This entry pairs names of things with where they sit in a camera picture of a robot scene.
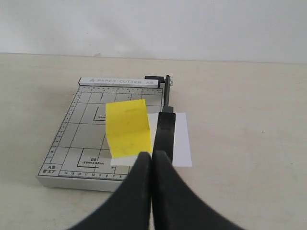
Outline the black cutter blade arm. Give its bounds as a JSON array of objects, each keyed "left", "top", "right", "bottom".
[{"left": 144, "top": 75, "right": 176, "bottom": 163}]

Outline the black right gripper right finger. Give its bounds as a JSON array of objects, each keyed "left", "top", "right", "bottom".
[{"left": 152, "top": 151, "right": 237, "bottom": 230}]

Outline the yellow foam block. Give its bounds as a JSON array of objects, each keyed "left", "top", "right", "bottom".
[{"left": 106, "top": 99, "right": 152, "bottom": 159}]

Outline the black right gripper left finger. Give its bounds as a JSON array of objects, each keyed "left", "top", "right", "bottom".
[{"left": 71, "top": 152, "right": 151, "bottom": 230}]

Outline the white paper sheet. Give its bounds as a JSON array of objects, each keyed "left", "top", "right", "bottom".
[{"left": 110, "top": 113, "right": 192, "bottom": 167}]

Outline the grey paper cutter base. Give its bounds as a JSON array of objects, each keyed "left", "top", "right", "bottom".
[{"left": 37, "top": 76, "right": 171, "bottom": 192}]

